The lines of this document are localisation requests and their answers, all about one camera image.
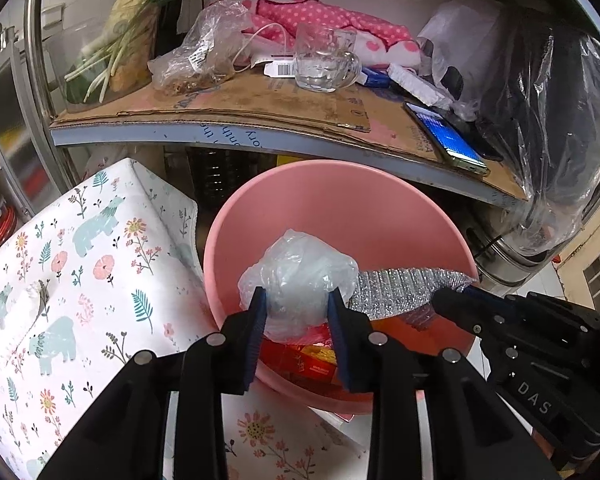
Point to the silver kettle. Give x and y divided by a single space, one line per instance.
1 40

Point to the white barcode label box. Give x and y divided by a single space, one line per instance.
280 67

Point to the red cardboard box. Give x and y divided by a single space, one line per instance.
312 362

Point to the grey shelf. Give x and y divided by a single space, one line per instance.
230 137

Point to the smartphone with lit screen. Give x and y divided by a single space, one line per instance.
445 137

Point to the metal pole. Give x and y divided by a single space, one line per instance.
40 85

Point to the pink plastic basin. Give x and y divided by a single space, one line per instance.
300 195

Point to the clear vegetable container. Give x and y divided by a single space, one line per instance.
60 55

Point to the small floral printed cloth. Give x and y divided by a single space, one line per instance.
280 440

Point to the large black plastic-covered appliance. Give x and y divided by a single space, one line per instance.
545 110

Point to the clear plastic bag with label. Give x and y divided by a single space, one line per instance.
200 55

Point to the red plastic wrapper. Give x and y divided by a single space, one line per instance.
417 320

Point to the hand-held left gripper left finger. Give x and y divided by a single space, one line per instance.
256 340

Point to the green onions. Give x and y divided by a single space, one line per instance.
115 50

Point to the blue box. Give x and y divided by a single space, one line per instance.
377 77

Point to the glass mug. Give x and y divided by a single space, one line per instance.
325 60

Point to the frosted cabinet door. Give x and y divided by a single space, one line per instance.
15 130

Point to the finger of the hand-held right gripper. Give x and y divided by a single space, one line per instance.
472 310

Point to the pink polka dot cloth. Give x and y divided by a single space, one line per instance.
330 20

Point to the translucent plastic bag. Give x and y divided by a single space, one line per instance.
300 270

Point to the white packet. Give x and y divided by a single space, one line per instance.
420 85

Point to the cardboard sheet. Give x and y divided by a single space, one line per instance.
280 105

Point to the large white plastic bag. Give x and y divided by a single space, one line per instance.
460 40

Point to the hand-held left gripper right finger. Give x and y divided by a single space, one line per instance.
340 350

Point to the steel pot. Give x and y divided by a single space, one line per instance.
510 260

